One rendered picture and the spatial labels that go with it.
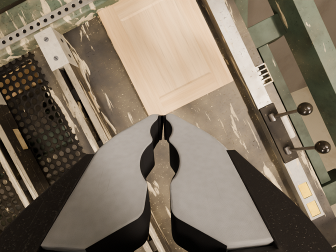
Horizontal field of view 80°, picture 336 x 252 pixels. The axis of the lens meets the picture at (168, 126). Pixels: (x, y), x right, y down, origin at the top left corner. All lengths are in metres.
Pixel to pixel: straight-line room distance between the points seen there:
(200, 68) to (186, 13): 0.19
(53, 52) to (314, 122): 3.34
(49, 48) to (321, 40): 0.86
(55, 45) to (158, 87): 0.35
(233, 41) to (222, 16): 0.09
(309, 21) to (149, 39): 0.52
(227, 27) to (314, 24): 0.27
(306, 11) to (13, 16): 0.93
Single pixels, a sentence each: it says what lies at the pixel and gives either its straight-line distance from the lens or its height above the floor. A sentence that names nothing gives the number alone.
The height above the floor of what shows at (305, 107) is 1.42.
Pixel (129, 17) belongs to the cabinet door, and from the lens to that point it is 0.78.
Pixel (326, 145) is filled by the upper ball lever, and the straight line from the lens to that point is 0.70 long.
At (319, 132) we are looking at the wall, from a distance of 3.49.
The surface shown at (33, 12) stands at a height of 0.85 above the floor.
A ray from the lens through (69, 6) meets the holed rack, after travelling 0.81.
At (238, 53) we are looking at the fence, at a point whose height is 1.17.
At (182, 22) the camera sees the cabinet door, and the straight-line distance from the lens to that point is 0.76.
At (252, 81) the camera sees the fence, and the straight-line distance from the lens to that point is 0.73.
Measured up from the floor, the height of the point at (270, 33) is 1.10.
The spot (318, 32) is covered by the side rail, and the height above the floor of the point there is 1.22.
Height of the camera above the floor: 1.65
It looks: 36 degrees down
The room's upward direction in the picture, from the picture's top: 155 degrees clockwise
